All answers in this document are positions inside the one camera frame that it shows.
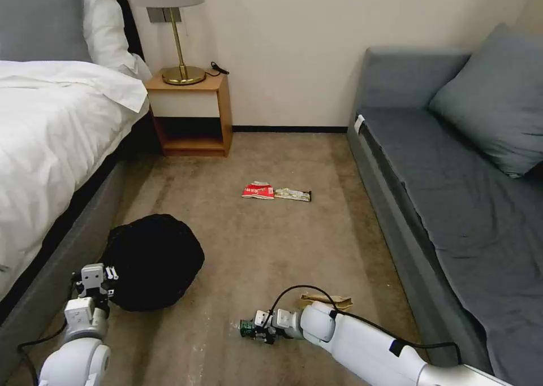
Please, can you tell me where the crumpled brown paper trash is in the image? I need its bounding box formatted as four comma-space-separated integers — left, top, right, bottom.
300, 291, 354, 313

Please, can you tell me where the red snack wrapper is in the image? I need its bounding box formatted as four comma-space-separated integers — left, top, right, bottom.
240, 180, 275, 201

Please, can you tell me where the gold and white wrapper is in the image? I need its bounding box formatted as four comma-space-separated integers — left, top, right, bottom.
273, 186, 314, 203

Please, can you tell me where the white duvet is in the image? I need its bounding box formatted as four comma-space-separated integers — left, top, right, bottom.
0, 59, 150, 273

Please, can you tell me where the wooden nightstand with white drawer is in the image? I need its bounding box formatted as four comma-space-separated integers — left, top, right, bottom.
144, 71, 234, 158

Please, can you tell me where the dark baseboard strip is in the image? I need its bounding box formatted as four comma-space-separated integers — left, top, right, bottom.
232, 125, 350, 134

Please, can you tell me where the grey sofa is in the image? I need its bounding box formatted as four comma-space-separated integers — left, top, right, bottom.
346, 46, 543, 386

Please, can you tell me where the dark headboard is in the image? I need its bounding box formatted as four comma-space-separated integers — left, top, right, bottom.
116, 0, 148, 63

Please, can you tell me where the white bed pillow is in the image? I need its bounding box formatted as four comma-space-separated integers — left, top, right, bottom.
82, 0, 152, 80

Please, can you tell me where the grey bed pillow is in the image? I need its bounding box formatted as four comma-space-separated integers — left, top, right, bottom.
0, 0, 93, 63

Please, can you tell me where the grey sofa cushion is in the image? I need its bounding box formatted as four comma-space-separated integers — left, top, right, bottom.
427, 22, 543, 180

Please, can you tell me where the grey bed frame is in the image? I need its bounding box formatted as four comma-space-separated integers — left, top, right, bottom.
0, 106, 164, 380

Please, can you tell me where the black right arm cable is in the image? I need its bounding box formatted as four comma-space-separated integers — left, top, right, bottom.
267, 286, 462, 366

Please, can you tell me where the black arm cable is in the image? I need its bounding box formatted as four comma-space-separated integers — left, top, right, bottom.
16, 323, 70, 380
267, 286, 462, 366

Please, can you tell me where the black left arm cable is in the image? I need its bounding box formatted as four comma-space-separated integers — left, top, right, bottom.
16, 323, 70, 380

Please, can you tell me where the grey wall switch plate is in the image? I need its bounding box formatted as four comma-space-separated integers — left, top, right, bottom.
146, 7, 187, 24

